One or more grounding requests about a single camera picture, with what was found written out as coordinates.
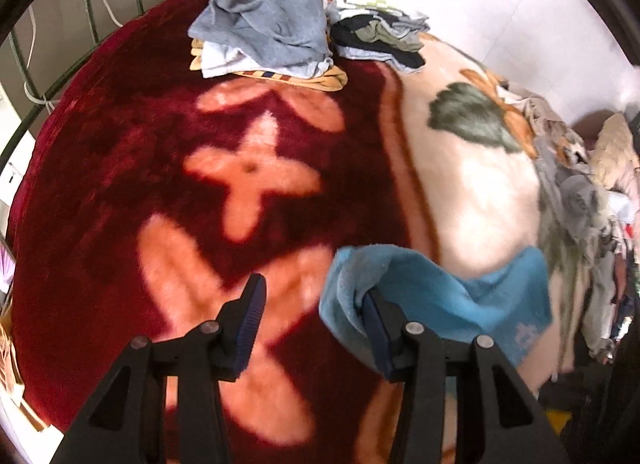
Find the grey folded pants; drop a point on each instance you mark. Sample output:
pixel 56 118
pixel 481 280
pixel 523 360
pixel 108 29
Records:
pixel 265 19

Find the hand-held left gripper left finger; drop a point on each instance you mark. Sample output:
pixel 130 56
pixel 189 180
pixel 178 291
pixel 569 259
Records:
pixel 249 324

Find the yellow striped folded garment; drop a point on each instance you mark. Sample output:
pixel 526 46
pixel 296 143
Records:
pixel 320 80

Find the stack of dark folded clothes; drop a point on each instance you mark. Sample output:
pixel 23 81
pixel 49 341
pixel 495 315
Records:
pixel 380 39

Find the green metal bed frame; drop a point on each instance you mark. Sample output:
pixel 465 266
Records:
pixel 60 69

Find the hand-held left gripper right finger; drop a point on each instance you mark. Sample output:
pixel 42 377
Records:
pixel 382 339

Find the white folded garment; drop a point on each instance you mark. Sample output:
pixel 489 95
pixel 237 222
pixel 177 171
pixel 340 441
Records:
pixel 225 62

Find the white wall socket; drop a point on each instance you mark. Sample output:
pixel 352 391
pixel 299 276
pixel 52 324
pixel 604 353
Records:
pixel 11 179

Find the red floral printed blanket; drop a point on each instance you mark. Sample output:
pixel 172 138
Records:
pixel 150 204

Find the pile of unfolded clothes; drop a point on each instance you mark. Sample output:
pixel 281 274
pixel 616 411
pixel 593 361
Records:
pixel 585 214

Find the blue pants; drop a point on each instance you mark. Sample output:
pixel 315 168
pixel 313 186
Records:
pixel 440 294

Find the beige quilted jacket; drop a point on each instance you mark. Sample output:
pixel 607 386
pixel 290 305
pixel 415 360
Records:
pixel 615 149

